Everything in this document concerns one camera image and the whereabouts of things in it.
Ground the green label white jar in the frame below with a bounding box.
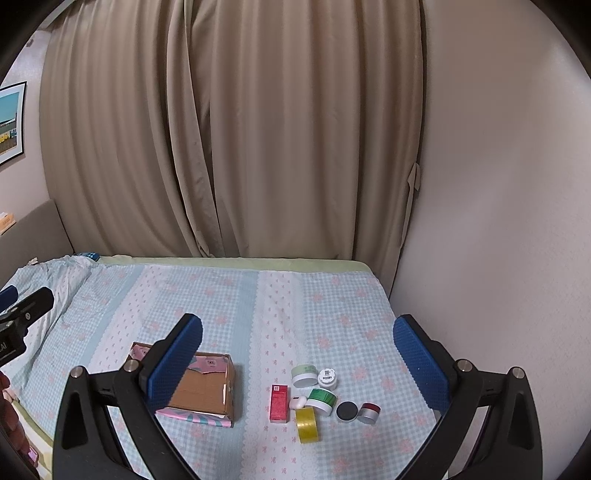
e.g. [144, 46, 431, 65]
[305, 388, 338, 416]

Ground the white barcode bottle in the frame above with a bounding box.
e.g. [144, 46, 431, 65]
[317, 368, 338, 391]

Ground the red carton box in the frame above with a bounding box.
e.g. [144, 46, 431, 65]
[269, 384, 290, 423]

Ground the yellow tape roll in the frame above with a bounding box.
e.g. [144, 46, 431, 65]
[294, 407, 320, 444]

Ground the light green lid jar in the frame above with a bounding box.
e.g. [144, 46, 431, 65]
[291, 364, 318, 389]

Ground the white earbuds case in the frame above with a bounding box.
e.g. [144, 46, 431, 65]
[288, 395, 308, 410]

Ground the person's left hand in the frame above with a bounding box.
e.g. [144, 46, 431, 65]
[0, 372, 30, 454]

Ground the crumpled blue blanket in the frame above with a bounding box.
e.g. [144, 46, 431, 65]
[0, 254, 100, 393]

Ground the pink object at edge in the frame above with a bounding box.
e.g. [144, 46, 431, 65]
[26, 445, 39, 467]

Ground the grey headboard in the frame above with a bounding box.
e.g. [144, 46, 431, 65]
[0, 200, 74, 286]

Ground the open cardboard box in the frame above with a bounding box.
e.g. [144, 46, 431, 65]
[157, 352, 235, 428]

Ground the red lid silver jar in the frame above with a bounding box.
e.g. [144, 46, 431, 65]
[356, 402, 382, 425]

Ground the black lid jar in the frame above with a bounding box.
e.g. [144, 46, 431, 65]
[335, 401, 359, 423]

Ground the blue checked bed sheet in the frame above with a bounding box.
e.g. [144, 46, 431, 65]
[5, 256, 436, 479]

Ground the beige curtain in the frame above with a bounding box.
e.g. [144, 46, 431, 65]
[40, 1, 424, 289]

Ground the framed wall picture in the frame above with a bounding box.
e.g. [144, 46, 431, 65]
[0, 82, 27, 165]

